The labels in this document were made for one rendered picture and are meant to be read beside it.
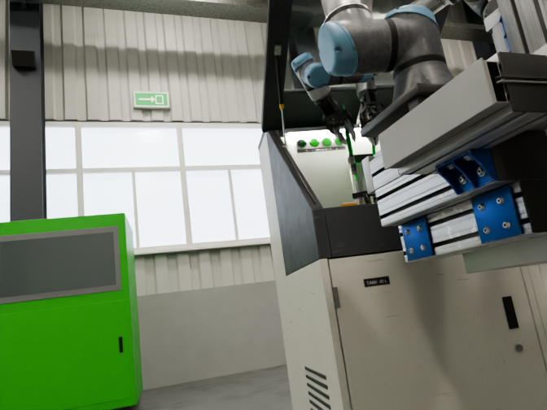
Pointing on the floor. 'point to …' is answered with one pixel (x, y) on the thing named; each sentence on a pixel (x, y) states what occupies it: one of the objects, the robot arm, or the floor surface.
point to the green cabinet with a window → (69, 315)
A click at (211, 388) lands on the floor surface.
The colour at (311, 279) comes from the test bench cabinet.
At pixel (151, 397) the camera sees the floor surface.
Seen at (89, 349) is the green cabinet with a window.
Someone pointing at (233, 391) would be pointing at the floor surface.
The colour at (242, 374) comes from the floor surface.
